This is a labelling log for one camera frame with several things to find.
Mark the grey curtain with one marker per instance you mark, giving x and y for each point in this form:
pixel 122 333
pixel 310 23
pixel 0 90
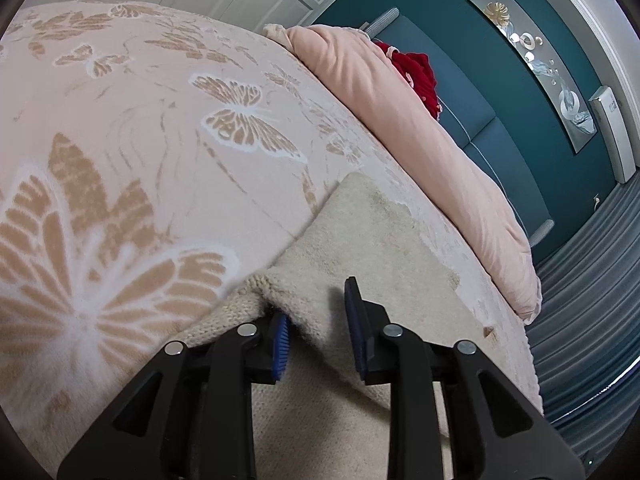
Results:
pixel 580 300

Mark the cream knitted sweater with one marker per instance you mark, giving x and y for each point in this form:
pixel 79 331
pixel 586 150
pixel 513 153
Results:
pixel 350 240

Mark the pink duvet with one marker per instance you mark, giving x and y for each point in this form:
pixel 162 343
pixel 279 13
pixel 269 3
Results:
pixel 415 160

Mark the red cloth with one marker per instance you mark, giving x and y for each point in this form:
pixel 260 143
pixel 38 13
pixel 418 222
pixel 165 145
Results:
pixel 415 77

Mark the pink butterfly blanket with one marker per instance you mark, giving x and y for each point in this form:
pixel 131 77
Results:
pixel 150 160

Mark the white air conditioner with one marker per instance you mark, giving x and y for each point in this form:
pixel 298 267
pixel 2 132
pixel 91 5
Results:
pixel 612 135

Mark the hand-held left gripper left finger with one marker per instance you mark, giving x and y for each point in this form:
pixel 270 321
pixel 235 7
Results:
pixel 280 347

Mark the long framed wall picture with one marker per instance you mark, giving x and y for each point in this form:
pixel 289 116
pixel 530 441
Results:
pixel 542 60

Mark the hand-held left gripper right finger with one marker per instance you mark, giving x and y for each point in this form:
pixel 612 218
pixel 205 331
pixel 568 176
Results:
pixel 356 332

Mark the blue upholstered headboard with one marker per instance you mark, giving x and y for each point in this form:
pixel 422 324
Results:
pixel 480 125

